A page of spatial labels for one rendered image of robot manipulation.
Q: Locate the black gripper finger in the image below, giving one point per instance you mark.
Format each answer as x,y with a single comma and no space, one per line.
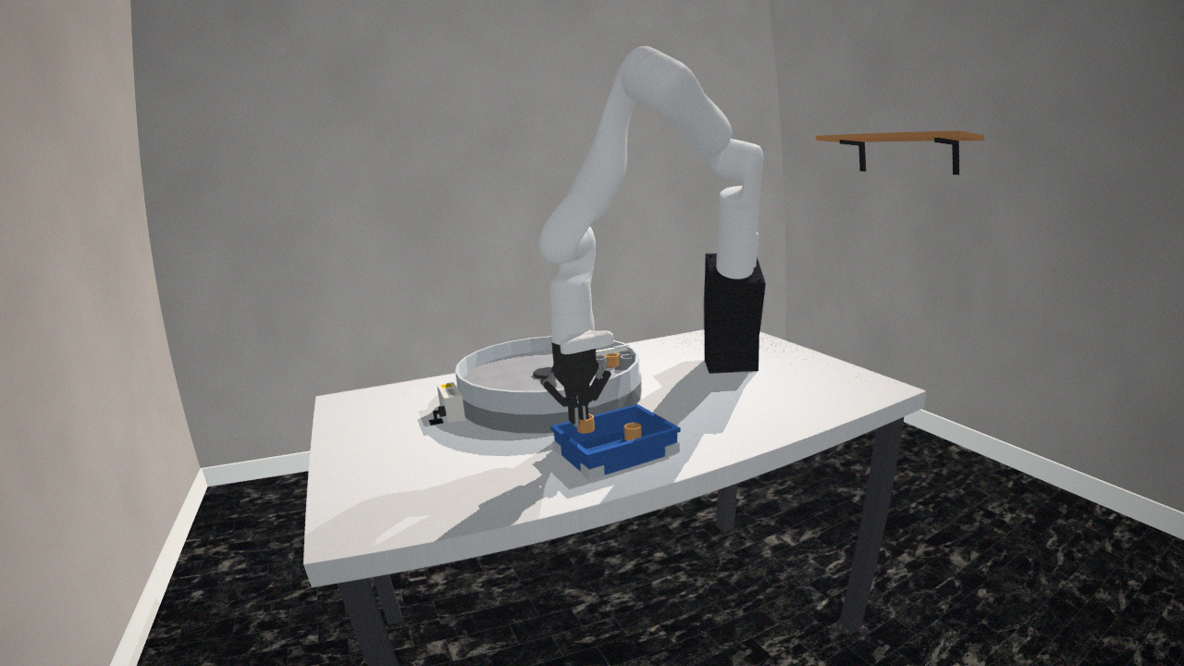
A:
601,378
550,384

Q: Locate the blue open-top crate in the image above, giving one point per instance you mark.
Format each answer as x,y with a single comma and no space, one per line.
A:
659,439

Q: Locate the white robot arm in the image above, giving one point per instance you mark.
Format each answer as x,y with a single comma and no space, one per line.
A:
668,87

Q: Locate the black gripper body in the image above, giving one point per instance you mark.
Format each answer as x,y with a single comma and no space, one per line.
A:
576,362

